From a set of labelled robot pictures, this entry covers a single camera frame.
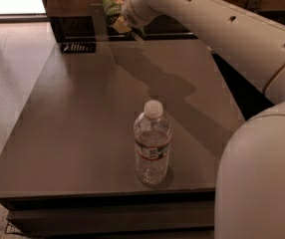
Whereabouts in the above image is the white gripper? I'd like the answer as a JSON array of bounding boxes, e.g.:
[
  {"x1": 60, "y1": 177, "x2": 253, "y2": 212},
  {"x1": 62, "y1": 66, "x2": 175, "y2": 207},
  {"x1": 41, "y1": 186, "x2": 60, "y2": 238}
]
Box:
[{"x1": 113, "y1": 0, "x2": 160, "y2": 34}]

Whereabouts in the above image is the green jalapeno chip bag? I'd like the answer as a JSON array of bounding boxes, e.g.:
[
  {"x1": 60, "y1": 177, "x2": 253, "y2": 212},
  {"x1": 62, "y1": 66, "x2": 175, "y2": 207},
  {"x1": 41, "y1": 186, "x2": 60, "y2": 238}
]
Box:
[{"x1": 103, "y1": 0, "x2": 124, "y2": 28}]

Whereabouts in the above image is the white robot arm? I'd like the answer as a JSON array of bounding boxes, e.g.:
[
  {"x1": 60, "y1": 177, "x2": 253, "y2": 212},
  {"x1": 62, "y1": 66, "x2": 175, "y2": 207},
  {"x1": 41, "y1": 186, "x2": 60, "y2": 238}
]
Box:
[{"x1": 122, "y1": 0, "x2": 285, "y2": 239}]

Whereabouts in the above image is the black floor vent grille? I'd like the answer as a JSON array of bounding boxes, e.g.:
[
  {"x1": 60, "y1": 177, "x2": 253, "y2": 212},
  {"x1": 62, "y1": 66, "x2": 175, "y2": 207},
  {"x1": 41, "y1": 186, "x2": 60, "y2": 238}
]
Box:
[{"x1": 61, "y1": 43, "x2": 96, "y2": 54}]

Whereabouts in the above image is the clear plastic water bottle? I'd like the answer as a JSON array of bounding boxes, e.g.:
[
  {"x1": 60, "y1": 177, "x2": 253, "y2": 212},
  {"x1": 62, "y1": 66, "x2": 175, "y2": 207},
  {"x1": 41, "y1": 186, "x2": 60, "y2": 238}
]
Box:
[{"x1": 134, "y1": 100, "x2": 172, "y2": 186}]

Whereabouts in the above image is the left metal bracket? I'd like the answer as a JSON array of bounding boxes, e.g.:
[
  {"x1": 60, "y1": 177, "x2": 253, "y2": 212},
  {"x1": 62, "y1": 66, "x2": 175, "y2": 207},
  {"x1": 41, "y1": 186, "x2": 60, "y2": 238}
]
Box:
[{"x1": 90, "y1": 4, "x2": 109, "y2": 42}]

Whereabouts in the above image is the metal bracket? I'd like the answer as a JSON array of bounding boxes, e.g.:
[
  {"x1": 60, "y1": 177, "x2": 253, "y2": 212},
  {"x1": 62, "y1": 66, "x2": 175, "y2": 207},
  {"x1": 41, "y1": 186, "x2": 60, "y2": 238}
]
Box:
[
  {"x1": 90, "y1": 4, "x2": 109, "y2": 42},
  {"x1": 246, "y1": 0, "x2": 263, "y2": 9}
]

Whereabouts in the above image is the metal rail bar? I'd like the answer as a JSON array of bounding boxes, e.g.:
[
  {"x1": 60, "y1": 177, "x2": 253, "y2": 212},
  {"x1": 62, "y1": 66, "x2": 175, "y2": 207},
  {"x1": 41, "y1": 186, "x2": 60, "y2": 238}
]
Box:
[{"x1": 64, "y1": 32, "x2": 197, "y2": 42}]

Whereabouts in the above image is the right metal bracket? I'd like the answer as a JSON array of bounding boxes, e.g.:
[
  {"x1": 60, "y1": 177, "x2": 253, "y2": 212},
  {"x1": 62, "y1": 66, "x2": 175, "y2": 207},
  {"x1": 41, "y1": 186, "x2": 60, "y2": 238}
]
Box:
[{"x1": 246, "y1": 0, "x2": 263, "y2": 9}]

